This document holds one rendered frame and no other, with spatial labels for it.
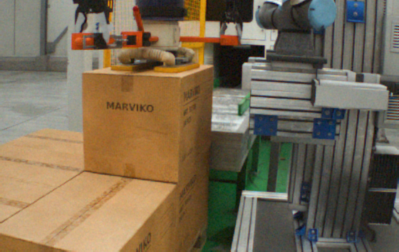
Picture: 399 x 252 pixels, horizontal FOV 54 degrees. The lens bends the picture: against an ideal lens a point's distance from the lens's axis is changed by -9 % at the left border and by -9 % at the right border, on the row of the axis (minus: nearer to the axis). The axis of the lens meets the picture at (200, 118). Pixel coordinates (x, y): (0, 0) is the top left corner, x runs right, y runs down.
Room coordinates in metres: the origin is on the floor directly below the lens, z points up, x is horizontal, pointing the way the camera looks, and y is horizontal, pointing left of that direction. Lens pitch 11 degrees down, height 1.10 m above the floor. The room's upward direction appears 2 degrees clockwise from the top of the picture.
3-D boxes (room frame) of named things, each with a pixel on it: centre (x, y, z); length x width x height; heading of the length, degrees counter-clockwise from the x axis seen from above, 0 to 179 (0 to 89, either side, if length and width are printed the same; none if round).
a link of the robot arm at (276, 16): (2.08, -0.42, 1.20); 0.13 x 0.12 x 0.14; 36
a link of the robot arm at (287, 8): (1.58, -0.35, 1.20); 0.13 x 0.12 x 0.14; 16
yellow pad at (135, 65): (1.84, 0.28, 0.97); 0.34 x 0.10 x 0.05; 166
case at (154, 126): (1.82, 0.20, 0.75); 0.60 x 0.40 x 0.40; 167
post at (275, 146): (2.63, -0.49, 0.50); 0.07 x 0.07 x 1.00; 77
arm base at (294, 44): (1.58, -0.35, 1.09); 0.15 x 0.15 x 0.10
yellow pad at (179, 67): (1.79, 0.10, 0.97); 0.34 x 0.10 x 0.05; 166
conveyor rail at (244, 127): (3.25, -0.46, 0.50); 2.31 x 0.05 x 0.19; 167
